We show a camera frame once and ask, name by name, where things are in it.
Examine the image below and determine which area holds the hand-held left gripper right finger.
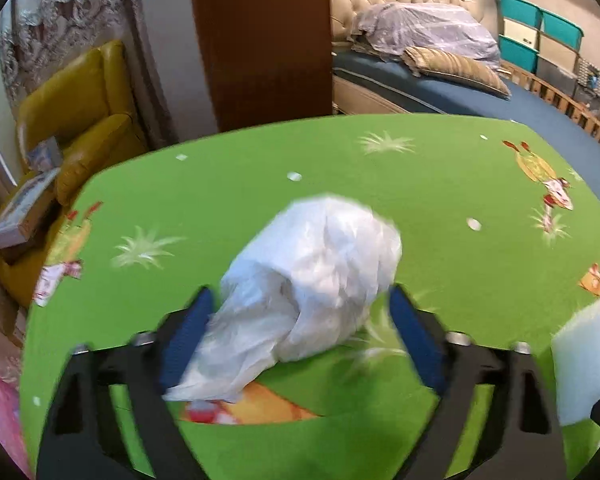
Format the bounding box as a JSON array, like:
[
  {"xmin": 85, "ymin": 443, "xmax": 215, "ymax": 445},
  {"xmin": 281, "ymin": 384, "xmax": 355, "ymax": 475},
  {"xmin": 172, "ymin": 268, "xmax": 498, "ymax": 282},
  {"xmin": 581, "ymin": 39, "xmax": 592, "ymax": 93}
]
[{"xmin": 386, "ymin": 281, "xmax": 567, "ymax": 480}]

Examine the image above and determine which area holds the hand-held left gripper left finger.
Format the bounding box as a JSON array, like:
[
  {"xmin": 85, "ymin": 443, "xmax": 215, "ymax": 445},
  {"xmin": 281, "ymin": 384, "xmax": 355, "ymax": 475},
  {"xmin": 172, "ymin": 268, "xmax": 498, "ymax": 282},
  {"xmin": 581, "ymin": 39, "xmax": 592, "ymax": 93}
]
[{"xmin": 35, "ymin": 285, "xmax": 217, "ymax": 480}]

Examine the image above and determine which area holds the white plastic bag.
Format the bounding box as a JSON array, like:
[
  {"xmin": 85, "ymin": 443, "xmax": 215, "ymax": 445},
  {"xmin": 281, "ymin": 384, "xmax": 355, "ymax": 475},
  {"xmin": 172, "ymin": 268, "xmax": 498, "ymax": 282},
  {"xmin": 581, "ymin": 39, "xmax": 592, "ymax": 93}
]
[{"xmin": 162, "ymin": 194, "xmax": 404, "ymax": 405}]

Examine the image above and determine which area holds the pink plastic bin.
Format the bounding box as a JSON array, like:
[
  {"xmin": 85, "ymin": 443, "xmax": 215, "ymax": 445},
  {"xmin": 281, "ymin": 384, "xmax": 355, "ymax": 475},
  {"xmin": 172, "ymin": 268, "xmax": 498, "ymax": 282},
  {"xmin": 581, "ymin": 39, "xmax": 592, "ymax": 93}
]
[{"xmin": 0, "ymin": 365, "xmax": 32, "ymax": 478}]

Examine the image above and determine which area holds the green printed tablecloth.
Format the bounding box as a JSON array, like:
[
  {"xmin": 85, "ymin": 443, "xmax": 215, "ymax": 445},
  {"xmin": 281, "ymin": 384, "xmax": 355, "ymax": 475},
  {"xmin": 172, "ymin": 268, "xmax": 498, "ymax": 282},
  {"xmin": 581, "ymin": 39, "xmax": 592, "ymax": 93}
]
[{"xmin": 17, "ymin": 112, "xmax": 600, "ymax": 480}]

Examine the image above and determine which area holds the book on armchair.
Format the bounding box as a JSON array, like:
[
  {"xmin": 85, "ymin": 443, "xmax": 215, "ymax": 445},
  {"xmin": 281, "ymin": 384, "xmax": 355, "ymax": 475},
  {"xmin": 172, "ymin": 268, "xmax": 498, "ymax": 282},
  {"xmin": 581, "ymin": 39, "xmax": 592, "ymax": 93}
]
[{"xmin": 0, "ymin": 167, "xmax": 62, "ymax": 251}]

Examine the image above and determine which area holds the small blue printed box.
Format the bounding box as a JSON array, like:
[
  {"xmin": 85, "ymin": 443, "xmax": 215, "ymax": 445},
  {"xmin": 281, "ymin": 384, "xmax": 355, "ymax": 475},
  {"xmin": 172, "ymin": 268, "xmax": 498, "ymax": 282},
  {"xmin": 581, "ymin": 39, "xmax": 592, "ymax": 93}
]
[{"xmin": 25, "ymin": 137, "xmax": 64, "ymax": 172}]

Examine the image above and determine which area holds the yellow leather armchair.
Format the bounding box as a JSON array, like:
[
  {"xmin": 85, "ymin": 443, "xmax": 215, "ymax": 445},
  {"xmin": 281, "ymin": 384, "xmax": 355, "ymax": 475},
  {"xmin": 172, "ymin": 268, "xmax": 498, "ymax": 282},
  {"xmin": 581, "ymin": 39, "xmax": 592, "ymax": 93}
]
[{"xmin": 0, "ymin": 40, "xmax": 149, "ymax": 306}]

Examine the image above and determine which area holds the bed with tufted headboard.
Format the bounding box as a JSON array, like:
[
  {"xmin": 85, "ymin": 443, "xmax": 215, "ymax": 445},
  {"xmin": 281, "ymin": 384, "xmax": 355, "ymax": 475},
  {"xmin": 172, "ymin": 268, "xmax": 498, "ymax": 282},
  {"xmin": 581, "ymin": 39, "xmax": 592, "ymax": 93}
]
[{"xmin": 332, "ymin": 50, "xmax": 600, "ymax": 221}]

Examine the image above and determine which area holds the striped pillow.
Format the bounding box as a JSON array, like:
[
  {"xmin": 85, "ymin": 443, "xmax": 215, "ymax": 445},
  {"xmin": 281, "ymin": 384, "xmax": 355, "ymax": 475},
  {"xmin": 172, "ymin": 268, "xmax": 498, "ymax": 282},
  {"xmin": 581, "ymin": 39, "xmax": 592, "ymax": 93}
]
[{"xmin": 405, "ymin": 46, "xmax": 512, "ymax": 102}]

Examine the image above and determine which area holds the brown wooden wardrobe panel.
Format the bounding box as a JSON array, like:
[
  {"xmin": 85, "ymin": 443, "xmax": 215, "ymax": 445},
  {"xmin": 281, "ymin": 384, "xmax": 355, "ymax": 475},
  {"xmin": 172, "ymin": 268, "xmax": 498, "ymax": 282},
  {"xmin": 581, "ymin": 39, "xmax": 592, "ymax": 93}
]
[{"xmin": 187, "ymin": 0, "xmax": 334, "ymax": 133}]

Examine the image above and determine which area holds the purple duvet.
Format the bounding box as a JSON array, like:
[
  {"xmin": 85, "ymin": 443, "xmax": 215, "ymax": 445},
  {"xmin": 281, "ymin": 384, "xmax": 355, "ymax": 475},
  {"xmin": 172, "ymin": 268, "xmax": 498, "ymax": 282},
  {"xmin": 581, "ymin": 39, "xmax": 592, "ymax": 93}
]
[{"xmin": 350, "ymin": 2, "xmax": 502, "ymax": 69}]

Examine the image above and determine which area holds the grey lattice basket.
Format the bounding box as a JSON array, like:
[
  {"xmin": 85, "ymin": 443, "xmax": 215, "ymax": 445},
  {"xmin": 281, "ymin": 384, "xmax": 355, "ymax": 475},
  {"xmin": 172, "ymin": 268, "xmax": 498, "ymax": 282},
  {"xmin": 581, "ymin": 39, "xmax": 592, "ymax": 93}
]
[{"xmin": 575, "ymin": 57, "xmax": 600, "ymax": 107}]

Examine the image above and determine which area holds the stack of storage boxes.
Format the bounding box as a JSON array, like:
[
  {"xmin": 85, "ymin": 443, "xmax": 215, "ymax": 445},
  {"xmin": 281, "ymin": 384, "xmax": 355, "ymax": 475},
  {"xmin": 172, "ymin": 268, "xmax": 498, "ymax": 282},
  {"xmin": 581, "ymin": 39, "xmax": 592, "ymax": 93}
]
[{"xmin": 497, "ymin": 0, "xmax": 584, "ymax": 87}]

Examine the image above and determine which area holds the narrow beige lace curtain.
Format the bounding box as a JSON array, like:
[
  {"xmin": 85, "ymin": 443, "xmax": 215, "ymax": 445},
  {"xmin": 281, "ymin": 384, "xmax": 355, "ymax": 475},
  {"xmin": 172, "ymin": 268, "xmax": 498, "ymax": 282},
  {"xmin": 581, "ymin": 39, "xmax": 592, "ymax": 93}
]
[{"xmin": 0, "ymin": 0, "xmax": 148, "ymax": 128}]

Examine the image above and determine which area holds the wooden bed rail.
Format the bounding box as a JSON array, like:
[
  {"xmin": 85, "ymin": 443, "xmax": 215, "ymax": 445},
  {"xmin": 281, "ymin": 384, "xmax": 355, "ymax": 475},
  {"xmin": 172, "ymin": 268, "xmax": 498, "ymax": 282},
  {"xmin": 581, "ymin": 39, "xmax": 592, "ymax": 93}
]
[{"xmin": 500, "ymin": 60, "xmax": 600, "ymax": 143}]

